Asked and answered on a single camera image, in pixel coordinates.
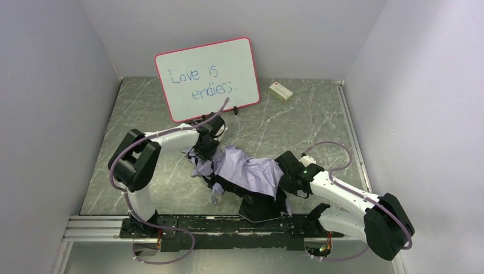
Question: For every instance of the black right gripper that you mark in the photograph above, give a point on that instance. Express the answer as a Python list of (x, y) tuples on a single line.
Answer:
[(285, 164)]

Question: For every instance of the white and black folding umbrella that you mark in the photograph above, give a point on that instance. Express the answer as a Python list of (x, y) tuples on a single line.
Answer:
[(255, 180)]

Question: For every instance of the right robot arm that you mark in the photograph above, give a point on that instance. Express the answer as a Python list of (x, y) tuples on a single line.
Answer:
[(379, 221)]

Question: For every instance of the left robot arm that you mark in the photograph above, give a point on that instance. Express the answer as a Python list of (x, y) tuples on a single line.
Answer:
[(133, 163)]

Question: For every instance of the small cream cardboard box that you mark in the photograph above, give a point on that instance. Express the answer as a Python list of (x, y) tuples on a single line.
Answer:
[(280, 92)]

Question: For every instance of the red framed whiteboard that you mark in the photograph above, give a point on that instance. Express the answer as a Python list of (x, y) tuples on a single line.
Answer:
[(202, 79)]

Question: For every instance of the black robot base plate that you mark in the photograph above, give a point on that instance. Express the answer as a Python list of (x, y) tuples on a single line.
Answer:
[(180, 232)]

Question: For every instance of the aluminium frame rail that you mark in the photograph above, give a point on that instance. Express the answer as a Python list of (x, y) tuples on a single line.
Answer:
[(316, 117)]

